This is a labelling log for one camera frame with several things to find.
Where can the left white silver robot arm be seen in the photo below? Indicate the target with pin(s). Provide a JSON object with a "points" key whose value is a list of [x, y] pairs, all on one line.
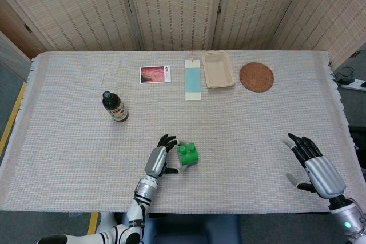
{"points": [[140, 198]]}

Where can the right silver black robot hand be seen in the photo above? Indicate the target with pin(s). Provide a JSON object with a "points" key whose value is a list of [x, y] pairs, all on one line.
{"points": [[326, 176]]}

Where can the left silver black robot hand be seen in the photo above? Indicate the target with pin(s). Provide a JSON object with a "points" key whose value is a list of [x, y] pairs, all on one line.
{"points": [[155, 161]]}

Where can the white waffle weave tablecloth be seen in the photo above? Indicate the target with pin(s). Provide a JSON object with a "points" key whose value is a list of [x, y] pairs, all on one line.
{"points": [[228, 124]]}

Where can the woven folding screen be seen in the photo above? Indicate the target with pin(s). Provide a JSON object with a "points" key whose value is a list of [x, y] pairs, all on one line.
{"points": [[177, 7]]}

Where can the round brown woven coaster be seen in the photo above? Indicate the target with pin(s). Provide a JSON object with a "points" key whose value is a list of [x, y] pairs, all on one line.
{"points": [[256, 77]]}

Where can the dark sauce bottle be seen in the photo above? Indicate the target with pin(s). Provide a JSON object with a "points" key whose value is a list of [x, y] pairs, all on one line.
{"points": [[115, 109]]}

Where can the cream bookmark with blue band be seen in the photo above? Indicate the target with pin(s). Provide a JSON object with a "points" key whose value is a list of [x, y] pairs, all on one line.
{"points": [[193, 81]]}

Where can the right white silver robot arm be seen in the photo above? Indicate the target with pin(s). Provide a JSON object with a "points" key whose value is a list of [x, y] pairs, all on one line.
{"points": [[347, 215]]}

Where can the beige rectangular tray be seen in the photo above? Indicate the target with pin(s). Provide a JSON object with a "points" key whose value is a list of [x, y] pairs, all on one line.
{"points": [[218, 69]]}

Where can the white power strip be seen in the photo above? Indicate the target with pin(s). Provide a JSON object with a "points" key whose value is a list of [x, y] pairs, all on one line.
{"points": [[353, 85]]}

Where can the red photo card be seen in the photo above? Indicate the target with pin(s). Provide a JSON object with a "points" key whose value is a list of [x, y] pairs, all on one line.
{"points": [[153, 75]]}

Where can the blue padded seat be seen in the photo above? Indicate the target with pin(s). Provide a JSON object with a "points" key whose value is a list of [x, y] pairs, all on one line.
{"points": [[194, 228]]}

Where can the green toy block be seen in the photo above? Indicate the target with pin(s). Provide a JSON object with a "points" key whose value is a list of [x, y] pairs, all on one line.
{"points": [[190, 156]]}

